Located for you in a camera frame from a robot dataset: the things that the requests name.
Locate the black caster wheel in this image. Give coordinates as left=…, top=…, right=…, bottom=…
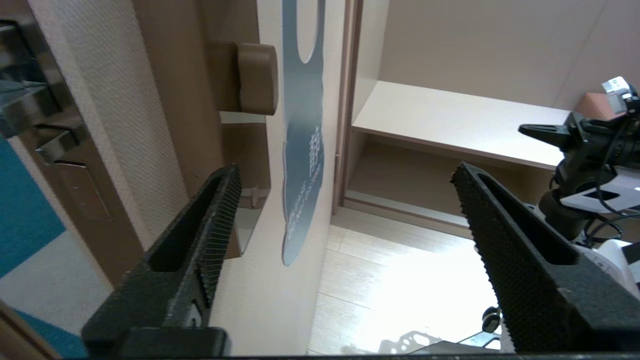
left=481, top=306, right=502, bottom=334

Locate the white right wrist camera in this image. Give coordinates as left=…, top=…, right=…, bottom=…
left=601, top=76, right=632, bottom=115

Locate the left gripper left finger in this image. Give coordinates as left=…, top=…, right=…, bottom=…
left=81, top=164, right=243, bottom=357

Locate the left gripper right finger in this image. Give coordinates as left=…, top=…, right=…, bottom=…
left=450, top=161, right=640, bottom=353

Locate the white shelf board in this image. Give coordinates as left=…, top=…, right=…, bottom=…
left=350, top=80, right=573, bottom=172

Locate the salmon pink block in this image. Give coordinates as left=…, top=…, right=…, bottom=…
left=574, top=92, right=615, bottom=121

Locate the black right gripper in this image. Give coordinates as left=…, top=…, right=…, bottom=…
left=518, top=112, right=640, bottom=171

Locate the brown closet frame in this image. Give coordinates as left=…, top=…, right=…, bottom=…
left=331, top=0, right=476, bottom=240

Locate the brown door jamb panel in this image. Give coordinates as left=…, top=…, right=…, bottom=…
left=131, top=0, right=227, bottom=201

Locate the silver robot base chassis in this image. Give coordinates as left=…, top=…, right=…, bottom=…
left=377, top=330, right=503, bottom=357

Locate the blue and white door hanger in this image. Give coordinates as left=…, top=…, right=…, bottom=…
left=281, top=0, right=327, bottom=267

